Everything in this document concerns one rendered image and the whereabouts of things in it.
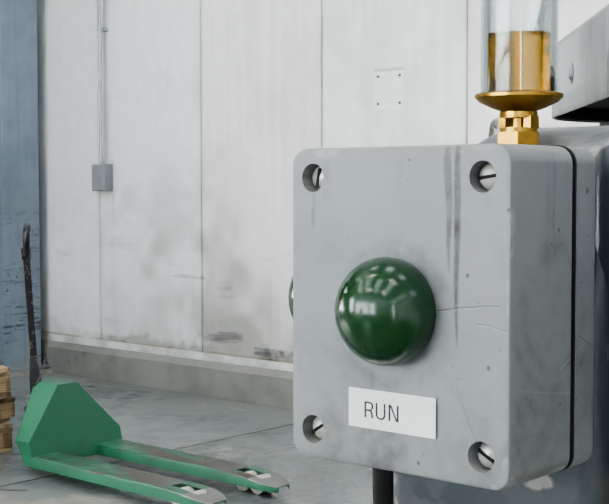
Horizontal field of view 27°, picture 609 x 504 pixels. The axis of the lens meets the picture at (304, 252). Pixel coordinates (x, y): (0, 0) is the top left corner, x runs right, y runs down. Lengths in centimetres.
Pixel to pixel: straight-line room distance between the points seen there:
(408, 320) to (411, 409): 3
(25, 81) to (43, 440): 366
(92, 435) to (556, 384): 583
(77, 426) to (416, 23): 277
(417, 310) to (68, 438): 575
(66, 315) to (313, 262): 866
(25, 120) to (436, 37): 338
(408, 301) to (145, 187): 800
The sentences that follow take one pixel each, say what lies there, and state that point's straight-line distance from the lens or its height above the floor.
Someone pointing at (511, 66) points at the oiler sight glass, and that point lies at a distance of 41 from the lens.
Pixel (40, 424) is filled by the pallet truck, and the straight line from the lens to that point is 598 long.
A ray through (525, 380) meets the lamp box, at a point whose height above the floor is 127.
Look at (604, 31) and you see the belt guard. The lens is 70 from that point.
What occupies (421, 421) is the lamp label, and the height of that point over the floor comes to 126.
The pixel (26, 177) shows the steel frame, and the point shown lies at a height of 138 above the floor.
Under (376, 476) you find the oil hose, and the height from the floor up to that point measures 122.
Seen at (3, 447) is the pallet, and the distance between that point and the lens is 646.
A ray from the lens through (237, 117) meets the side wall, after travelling 771.
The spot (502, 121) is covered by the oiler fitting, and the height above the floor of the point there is 134.
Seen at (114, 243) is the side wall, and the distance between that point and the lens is 857.
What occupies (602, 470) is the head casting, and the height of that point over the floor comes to 124.
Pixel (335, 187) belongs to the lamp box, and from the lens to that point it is 36.
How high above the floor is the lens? 132
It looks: 3 degrees down
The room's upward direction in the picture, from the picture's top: straight up
